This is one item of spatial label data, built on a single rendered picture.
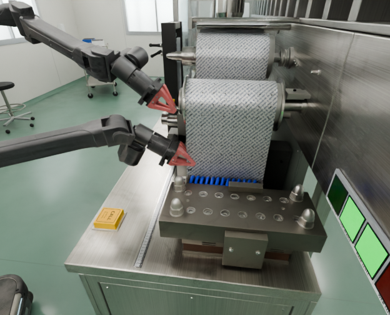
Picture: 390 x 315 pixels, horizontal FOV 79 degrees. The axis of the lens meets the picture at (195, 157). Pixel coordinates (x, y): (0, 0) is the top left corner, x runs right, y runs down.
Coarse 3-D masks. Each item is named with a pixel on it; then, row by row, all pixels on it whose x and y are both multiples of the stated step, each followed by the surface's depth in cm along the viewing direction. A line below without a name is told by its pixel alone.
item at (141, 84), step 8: (136, 72) 64; (128, 80) 64; (136, 80) 64; (144, 80) 64; (152, 80) 66; (160, 80) 70; (136, 88) 65; (144, 88) 65; (152, 88) 62; (144, 96) 65
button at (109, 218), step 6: (102, 210) 76; (108, 210) 76; (114, 210) 76; (120, 210) 76; (102, 216) 74; (108, 216) 74; (114, 216) 74; (120, 216) 75; (96, 222) 72; (102, 222) 72; (108, 222) 72; (114, 222) 72; (102, 228) 73; (108, 228) 72; (114, 228) 72
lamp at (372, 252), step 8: (368, 232) 34; (360, 240) 35; (368, 240) 33; (376, 240) 32; (360, 248) 35; (368, 248) 33; (376, 248) 32; (368, 256) 33; (376, 256) 32; (384, 256) 30; (368, 264) 33; (376, 264) 32
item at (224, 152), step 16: (192, 128) 66; (208, 128) 65; (224, 128) 65; (240, 128) 64; (256, 128) 64; (192, 144) 69; (208, 144) 68; (224, 144) 67; (240, 144) 67; (256, 144) 66; (208, 160) 71; (224, 160) 70; (240, 160) 69; (256, 160) 69; (224, 176) 73; (240, 176) 72; (256, 176) 72
